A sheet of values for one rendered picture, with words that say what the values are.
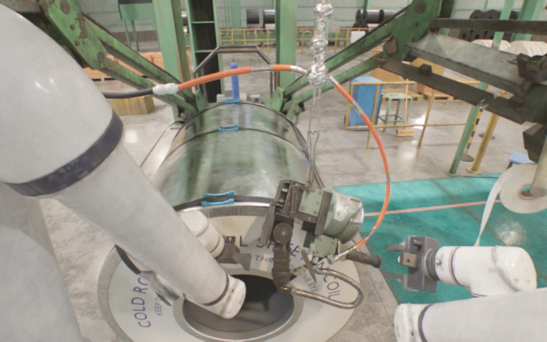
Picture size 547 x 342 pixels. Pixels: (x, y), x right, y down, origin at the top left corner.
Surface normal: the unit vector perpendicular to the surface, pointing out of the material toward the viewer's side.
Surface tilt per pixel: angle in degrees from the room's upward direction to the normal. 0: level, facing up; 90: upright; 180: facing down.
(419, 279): 65
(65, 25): 90
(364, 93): 93
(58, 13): 90
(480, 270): 72
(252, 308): 12
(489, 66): 50
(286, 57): 90
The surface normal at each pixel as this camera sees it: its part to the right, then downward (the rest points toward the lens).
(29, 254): 0.99, 0.11
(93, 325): -0.01, -0.87
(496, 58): -0.74, -0.43
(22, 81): 0.77, 0.00
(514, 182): -0.33, 0.47
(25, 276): 0.91, 0.20
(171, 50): 0.10, 0.50
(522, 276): 0.22, -0.30
